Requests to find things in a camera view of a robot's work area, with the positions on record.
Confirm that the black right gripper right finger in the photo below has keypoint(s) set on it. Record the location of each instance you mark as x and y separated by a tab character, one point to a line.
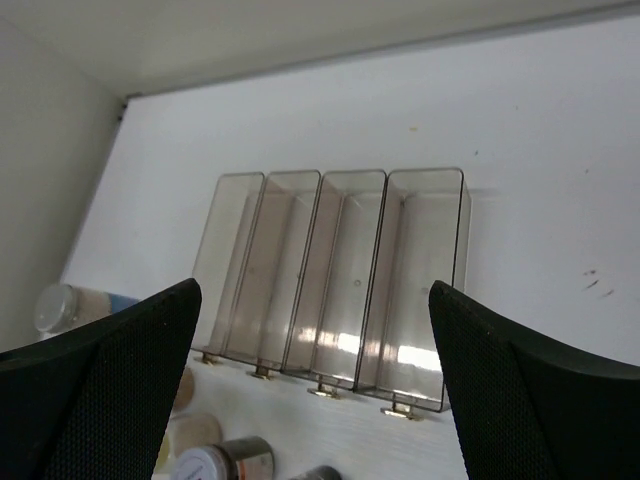
526	406

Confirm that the white-lid red-label spice jar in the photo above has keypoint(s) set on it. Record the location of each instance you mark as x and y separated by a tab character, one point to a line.
247	458

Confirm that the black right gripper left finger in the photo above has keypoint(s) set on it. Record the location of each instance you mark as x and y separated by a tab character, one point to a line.
94	402

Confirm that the tall silver-lid blue-label spice jar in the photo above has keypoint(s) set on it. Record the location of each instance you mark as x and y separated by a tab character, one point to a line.
63	307

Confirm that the yellow-lid spice jar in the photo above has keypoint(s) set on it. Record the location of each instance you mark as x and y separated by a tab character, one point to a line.
183	432

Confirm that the clear bin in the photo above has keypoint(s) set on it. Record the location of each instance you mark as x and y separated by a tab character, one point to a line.
271	272
221	256
333	299
423	238

